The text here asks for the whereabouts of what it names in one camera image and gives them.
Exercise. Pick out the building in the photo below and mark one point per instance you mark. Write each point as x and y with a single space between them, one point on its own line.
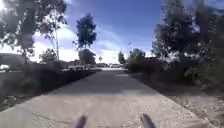
10 60

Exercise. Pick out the row of parked cars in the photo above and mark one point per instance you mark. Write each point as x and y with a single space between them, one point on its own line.
108 65

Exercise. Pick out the large leafy tree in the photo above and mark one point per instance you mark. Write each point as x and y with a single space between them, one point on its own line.
26 23

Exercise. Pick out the row of trees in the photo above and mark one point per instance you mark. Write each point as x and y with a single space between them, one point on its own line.
186 43

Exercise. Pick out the grey concrete path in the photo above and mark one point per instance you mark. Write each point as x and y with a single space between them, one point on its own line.
110 96

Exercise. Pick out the dirt and grass strip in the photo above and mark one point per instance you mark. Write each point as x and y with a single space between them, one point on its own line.
10 98

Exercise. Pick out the robot's own part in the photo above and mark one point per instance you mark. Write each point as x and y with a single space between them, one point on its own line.
80 122
147 121

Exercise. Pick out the low dark hedge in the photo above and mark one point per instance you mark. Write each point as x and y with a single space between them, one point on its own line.
50 76

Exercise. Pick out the bare gravel strip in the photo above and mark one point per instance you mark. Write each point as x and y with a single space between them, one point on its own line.
196 100

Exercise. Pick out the tall slender tree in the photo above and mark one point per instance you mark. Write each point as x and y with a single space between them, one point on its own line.
85 31

